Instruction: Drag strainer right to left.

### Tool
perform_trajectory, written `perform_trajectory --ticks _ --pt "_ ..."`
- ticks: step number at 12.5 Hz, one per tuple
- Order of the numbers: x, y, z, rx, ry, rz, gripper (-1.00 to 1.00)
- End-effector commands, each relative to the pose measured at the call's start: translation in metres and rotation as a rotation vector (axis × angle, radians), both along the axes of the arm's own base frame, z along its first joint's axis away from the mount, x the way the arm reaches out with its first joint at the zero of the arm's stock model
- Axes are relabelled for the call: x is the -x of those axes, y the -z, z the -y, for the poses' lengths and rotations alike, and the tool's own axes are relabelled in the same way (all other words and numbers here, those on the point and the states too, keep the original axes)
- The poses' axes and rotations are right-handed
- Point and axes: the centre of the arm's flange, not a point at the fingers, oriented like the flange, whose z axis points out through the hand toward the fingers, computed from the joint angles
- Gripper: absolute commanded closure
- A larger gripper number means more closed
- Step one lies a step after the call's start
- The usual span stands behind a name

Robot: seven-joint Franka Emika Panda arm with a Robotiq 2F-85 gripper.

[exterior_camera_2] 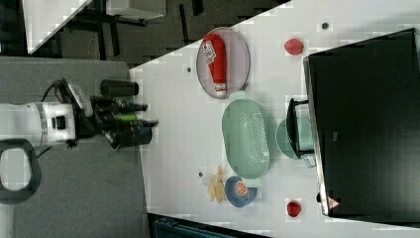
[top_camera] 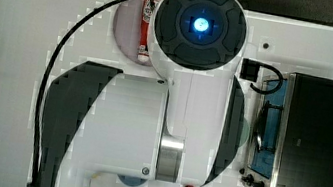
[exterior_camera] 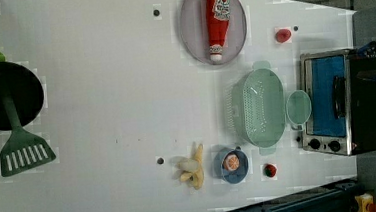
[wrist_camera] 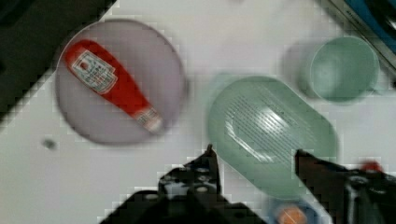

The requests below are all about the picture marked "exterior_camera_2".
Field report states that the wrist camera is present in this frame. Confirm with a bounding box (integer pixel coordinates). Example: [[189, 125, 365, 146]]
[[62, 83, 93, 117]]

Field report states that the red plush strawberry far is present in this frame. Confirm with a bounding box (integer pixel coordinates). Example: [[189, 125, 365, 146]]
[[284, 39, 304, 56]]

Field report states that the red plush strawberry near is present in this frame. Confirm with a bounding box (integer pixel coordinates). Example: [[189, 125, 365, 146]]
[[286, 200, 301, 217]]

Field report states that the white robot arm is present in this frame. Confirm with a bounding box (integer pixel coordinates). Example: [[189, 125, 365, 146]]
[[1, 96, 158, 238]]

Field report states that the grey oval plate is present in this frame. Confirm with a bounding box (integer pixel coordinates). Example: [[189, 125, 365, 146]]
[[196, 28, 250, 99]]

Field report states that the blue bowl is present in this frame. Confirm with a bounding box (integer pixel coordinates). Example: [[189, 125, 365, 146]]
[[225, 177, 258, 208]]

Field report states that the red plush strawberry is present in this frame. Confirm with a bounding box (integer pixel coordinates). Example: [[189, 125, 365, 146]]
[[286, 200, 301, 217], [284, 39, 304, 56]]

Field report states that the red ketchup bottle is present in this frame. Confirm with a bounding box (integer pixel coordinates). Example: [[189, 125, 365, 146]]
[[202, 34, 227, 97]]

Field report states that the orange slice toy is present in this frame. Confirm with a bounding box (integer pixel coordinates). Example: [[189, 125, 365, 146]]
[[236, 181, 248, 196]]

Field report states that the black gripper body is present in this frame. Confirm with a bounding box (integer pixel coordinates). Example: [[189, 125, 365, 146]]
[[75, 96, 115, 140]]

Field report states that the black cylinder cup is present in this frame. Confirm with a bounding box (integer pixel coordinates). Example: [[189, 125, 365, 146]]
[[100, 79, 140, 97]]

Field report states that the black toaster oven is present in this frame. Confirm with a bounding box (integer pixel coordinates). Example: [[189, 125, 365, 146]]
[[286, 28, 420, 227]]

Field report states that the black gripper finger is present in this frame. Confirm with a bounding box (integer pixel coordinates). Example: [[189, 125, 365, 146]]
[[114, 102, 148, 113], [113, 119, 158, 129]]

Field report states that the lime green utensil handle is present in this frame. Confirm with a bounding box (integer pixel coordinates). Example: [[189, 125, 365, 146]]
[[116, 113, 138, 121]]

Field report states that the mint green oval strainer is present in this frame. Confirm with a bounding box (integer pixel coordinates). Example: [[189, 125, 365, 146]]
[[222, 91, 270, 187]]

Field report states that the blue bin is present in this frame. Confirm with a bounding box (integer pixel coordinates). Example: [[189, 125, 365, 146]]
[[153, 218, 251, 238]]

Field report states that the small mint green pot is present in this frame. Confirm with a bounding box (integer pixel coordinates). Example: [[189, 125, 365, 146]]
[[275, 117, 316, 168]]

